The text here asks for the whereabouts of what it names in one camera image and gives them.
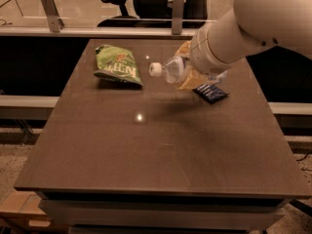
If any blue label plastic bottle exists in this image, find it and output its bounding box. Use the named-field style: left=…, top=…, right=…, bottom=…
left=148, top=56, right=228, bottom=87

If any black office chair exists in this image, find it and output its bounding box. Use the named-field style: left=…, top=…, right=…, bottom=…
left=97, top=0, right=208, bottom=28

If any middle metal bracket post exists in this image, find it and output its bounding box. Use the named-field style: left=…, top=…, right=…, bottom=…
left=172, top=0, right=184, bottom=35

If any dark blue snack packet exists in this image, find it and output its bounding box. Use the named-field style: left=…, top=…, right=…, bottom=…
left=193, top=84, right=228, bottom=103

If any left metal bracket post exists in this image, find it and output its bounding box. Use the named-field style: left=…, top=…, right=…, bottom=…
left=40, top=0, right=64, bottom=32

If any metal bracket post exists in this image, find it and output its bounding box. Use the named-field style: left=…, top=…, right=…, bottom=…
left=40, top=0, right=64, bottom=32
left=172, top=0, right=184, bottom=35

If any wooden box on floor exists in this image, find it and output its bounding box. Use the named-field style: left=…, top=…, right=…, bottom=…
left=0, top=191, right=53, bottom=231

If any grey table drawer unit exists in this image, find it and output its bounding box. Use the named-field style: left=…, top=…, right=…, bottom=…
left=39, top=199, right=285, bottom=234

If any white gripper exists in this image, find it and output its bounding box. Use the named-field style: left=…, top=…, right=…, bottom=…
left=175, top=23, right=233, bottom=90

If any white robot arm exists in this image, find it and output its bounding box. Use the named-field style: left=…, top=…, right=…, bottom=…
left=177, top=0, right=312, bottom=90

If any green chip bag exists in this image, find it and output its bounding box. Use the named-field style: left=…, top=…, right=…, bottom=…
left=94, top=45, right=142, bottom=86

